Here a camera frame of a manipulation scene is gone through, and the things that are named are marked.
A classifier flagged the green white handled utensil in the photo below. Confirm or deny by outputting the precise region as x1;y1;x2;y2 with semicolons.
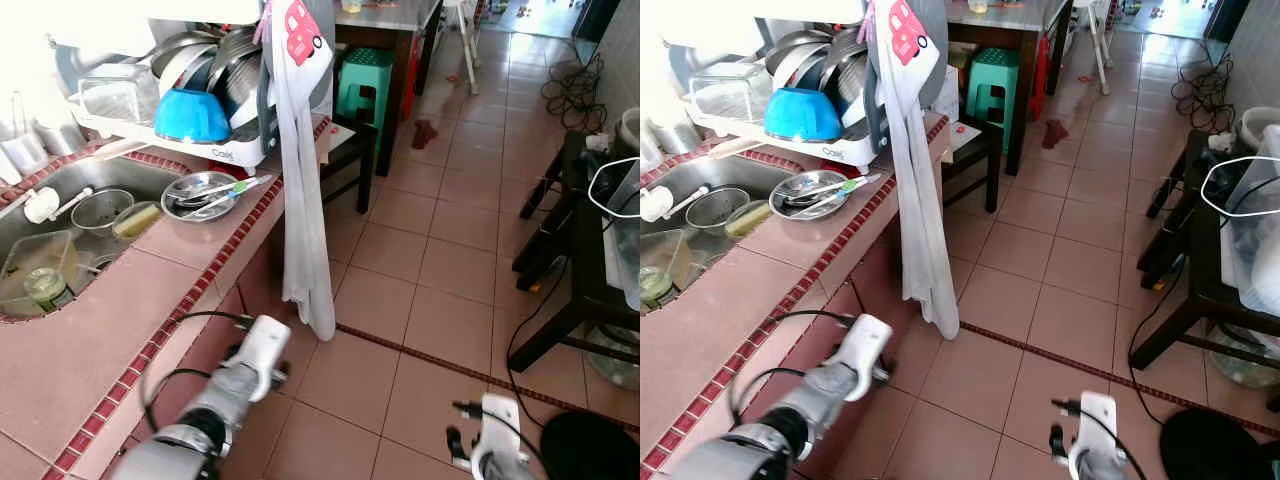
205;175;273;201
815;174;885;199

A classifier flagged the black round seat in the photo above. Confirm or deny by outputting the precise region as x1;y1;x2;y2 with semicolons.
540;410;641;480
1160;408;1273;480

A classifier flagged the large glass jar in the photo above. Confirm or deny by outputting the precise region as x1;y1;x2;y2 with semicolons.
583;322;641;393
1203;322;1280;391

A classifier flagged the dark wooden bench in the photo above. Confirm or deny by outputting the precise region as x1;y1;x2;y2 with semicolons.
1128;128;1280;373
508;128;641;373

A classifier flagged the glass jar green lid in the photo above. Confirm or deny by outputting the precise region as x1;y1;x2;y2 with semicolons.
22;267;77;314
640;265;678;313

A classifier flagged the clear plastic bag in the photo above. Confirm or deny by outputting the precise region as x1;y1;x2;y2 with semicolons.
598;160;641;313
1218;123;1280;318

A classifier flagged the clear plastic container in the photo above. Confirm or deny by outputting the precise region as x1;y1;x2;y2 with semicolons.
0;229;83;317
640;228;694;301

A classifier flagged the grey apron red car print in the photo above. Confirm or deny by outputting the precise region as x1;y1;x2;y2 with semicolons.
860;0;963;343
254;0;339;343

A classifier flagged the white dish brush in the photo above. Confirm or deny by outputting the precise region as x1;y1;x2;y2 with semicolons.
640;184;714;224
24;186;97;225

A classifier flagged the dark wooden chair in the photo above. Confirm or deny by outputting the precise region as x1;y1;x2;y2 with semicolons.
940;113;1004;215
318;113;381;216

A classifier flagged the stainless steel plate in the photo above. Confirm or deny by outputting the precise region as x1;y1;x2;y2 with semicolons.
768;170;851;222
160;171;242;224

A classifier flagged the steel strainer pot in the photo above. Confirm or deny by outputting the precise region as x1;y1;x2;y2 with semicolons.
685;186;752;234
70;188;137;237

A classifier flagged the steel spoon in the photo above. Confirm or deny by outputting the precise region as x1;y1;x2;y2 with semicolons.
163;186;241;213
772;184;851;211

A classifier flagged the white dish rack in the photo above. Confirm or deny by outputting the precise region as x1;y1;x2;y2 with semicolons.
688;25;946;173
68;25;336;173

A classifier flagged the white ceramic pot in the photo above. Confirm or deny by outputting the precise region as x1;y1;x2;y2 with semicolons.
613;106;641;153
1237;104;1280;153

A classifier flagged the red cylinder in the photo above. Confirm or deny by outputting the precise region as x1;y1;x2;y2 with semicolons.
403;33;423;123
1033;33;1053;123

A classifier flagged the yellow green sponge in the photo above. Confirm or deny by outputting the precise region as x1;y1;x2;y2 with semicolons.
112;201;164;242
722;199;774;240

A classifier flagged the green plastic stool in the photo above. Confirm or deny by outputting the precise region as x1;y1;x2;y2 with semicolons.
963;46;1023;156
334;46;397;151

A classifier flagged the steel cup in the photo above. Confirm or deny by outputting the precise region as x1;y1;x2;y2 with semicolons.
35;115;89;158
652;115;703;158

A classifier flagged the stainless steel sink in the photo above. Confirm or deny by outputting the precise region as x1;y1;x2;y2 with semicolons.
0;153;196;323
640;150;806;319

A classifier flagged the white chair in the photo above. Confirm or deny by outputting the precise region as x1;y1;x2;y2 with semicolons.
443;0;484;98
1073;0;1118;98

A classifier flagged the dark wooden table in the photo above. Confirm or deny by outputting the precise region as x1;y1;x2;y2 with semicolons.
945;0;1076;179
335;0;446;179

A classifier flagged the blue bowl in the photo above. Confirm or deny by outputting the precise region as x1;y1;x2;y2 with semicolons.
764;86;844;144
154;87;234;145

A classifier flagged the stainless steel bowl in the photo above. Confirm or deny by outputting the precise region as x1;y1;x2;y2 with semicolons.
205;27;266;131
815;27;876;131
148;30;223;96
760;30;833;93

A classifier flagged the clear plastic storage box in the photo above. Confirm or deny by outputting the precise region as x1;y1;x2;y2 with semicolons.
74;62;163;127
690;62;773;125

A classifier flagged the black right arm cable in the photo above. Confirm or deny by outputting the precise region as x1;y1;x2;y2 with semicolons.
1050;398;1146;479
451;400;549;479

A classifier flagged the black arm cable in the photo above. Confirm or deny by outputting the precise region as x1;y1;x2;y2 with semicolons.
140;309;259;433
451;400;549;479
1050;398;1146;479
728;309;861;431

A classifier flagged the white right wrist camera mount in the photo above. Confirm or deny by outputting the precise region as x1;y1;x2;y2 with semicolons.
1066;391;1128;471
470;392;533;471

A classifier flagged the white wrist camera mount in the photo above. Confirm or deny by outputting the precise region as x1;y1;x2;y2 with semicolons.
236;314;293;403
1066;391;1128;471
470;392;533;471
838;313;896;403

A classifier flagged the long black power cable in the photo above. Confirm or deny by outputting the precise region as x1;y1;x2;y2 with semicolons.
1127;255;1191;429
504;255;641;433

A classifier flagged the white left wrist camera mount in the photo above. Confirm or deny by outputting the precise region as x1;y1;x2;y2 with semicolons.
838;313;896;403
236;314;293;403

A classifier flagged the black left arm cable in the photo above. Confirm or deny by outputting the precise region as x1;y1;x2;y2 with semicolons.
728;309;861;431
140;309;259;433

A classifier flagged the white cable loop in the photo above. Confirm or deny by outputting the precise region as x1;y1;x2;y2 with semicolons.
1200;154;1280;217
586;155;641;219

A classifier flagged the tangled black cable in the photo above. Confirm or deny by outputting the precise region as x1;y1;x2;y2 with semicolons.
1170;52;1238;138
540;52;608;138

